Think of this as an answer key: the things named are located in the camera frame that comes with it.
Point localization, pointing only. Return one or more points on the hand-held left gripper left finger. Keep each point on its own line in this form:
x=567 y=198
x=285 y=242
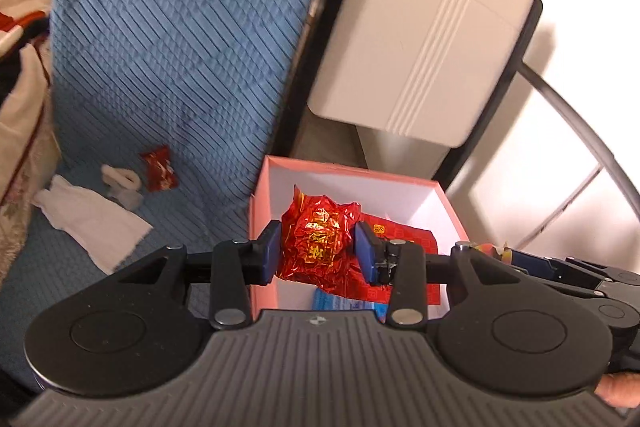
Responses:
x=269 y=252

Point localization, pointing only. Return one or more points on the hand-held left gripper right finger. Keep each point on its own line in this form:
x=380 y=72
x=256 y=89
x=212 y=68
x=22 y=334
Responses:
x=367 y=252

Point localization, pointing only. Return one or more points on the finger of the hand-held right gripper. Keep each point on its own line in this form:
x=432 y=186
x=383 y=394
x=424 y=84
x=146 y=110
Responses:
x=610 y=274
x=530 y=261

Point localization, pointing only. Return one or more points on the small yellow red packet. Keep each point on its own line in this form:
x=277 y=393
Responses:
x=492 y=250

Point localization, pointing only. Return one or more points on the red foil packet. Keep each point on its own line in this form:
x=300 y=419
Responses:
x=320 y=237

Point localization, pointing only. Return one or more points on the blue face mask pack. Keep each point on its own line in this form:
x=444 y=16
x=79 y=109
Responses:
x=345 y=304

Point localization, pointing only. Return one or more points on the pink box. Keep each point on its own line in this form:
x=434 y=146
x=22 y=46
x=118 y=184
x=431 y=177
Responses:
x=400 y=197

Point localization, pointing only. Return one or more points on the small red snack packet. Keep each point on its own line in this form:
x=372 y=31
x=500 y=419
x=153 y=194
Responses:
x=159 y=168

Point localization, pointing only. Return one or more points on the person's right hand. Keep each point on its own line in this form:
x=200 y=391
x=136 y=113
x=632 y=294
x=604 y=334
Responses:
x=617 y=389

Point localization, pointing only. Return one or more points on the white cloth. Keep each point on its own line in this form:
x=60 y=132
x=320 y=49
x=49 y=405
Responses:
x=85 y=217

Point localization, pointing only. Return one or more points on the white plastic chair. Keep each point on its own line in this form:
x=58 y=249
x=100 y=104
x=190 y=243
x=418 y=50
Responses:
x=415 y=32

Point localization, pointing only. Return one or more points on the blue quilted bed cover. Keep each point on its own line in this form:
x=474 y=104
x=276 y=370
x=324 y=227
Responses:
x=175 y=32

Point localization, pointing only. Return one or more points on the floral patterned quilt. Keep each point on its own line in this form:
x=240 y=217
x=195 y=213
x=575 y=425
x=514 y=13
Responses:
x=25 y=147

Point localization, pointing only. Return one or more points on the striped blanket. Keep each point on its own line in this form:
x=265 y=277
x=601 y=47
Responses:
x=20 y=7

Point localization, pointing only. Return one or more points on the black bed frame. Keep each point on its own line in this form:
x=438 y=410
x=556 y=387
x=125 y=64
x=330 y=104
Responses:
x=310 y=57

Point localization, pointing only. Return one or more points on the black metal tube frame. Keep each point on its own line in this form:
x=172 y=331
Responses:
x=525 y=52

